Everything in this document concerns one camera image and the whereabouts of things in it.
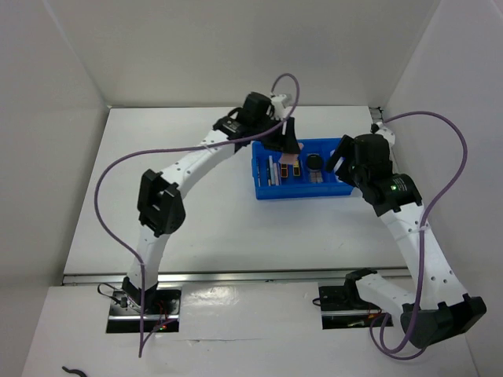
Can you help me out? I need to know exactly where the brown eyeshadow palette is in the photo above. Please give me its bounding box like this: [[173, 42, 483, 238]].
[[309, 171, 324, 184]]

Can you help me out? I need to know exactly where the aluminium rail front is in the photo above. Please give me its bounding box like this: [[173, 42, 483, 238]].
[[61, 268, 409, 286]]

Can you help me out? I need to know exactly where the aluminium rail right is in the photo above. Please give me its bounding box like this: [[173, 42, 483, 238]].
[[369, 107, 385, 134]]

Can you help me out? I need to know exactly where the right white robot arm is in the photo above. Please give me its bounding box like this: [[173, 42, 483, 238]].
[[325, 128, 486, 350]]

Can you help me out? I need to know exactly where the black hook bottom left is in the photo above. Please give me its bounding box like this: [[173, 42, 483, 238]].
[[61, 366, 87, 377]]

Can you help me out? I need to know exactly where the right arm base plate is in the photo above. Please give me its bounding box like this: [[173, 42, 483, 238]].
[[312, 286, 384, 330]]

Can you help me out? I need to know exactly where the aluminium rail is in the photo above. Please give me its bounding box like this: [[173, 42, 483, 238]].
[[61, 268, 409, 286], [369, 107, 385, 134]]

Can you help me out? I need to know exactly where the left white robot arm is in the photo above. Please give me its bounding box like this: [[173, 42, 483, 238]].
[[123, 92, 300, 313]]

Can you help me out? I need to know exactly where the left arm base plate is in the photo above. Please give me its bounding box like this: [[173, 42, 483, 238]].
[[97, 283, 182, 334]]

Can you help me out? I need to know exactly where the white blue makeup pen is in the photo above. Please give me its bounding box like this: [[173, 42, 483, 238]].
[[267, 156, 276, 185]]

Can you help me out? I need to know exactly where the pink slim makeup tube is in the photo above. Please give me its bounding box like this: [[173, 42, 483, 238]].
[[271, 162, 281, 186]]

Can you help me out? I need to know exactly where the purple cable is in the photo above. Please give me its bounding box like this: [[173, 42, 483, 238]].
[[369, 112, 469, 361], [94, 73, 302, 358]]

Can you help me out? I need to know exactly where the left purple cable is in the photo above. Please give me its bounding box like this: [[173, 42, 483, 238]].
[[94, 73, 302, 358]]

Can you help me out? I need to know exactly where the black gold lipstick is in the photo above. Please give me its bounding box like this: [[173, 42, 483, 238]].
[[292, 161, 301, 178], [280, 163, 288, 179]]

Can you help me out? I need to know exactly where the black round powder jar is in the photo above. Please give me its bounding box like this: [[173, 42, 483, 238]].
[[306, 154, 324, 172]]

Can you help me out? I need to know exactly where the blue plastic organizer bin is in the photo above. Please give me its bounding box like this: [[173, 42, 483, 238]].
[[251, 138, 353, 200]]

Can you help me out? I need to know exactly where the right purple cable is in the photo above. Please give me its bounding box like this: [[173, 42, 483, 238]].
[[369, 112, 469, 361]]

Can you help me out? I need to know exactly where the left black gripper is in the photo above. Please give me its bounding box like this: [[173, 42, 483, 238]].
[[251, 114, 299, 153]]

